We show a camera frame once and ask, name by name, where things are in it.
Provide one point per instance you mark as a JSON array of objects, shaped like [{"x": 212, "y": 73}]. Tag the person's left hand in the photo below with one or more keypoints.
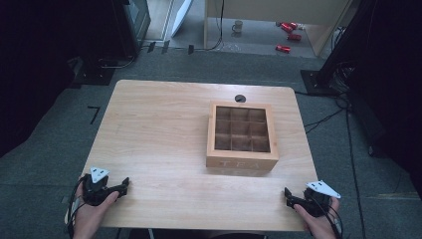
[{"x": 89, "y": 215}]

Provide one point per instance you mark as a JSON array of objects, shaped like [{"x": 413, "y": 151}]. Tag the black tape corner mark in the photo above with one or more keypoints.
[{"x": 95, "y": 112}]

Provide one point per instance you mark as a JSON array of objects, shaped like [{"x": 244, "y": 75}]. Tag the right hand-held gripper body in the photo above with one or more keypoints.
[{"x": 316, "y": 204}]

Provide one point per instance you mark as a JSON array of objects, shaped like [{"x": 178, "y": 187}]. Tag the grey mug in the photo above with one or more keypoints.
[{"x": 237, "y": 26}]

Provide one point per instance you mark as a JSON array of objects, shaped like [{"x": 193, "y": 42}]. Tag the white board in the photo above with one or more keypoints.
[{"x": 181, "y": 15}]

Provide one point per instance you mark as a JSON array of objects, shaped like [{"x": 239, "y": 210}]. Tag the black stand base plate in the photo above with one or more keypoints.
[{"x": 315, "y": 81}]

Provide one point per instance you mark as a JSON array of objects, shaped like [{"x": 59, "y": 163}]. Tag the person's right hand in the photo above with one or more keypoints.
[{"x": 318, "y": 225}]

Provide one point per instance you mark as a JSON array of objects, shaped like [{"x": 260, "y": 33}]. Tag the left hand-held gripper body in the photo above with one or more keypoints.
[{"x": 94, "y": 194}]

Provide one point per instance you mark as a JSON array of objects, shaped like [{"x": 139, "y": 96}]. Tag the wooden box with glass lid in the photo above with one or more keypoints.
[{"x": 242, "y": 136}]

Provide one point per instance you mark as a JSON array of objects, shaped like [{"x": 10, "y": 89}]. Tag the black cabinet with screen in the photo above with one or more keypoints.
[{"x": 131, "y": 28}]

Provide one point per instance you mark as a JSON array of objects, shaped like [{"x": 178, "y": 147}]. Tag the black flat floor plate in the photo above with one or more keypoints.
[{"x": 94, "y": 75}]

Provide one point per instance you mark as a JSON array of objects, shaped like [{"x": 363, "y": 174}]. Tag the red can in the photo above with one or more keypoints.
[
  {"x": 282, "y": 48},
  {"x": 287, "y": 26}
]

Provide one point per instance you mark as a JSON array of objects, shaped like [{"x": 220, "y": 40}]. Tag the light wooden open cabinet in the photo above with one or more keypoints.
[{"x": 265, "y": 10}]

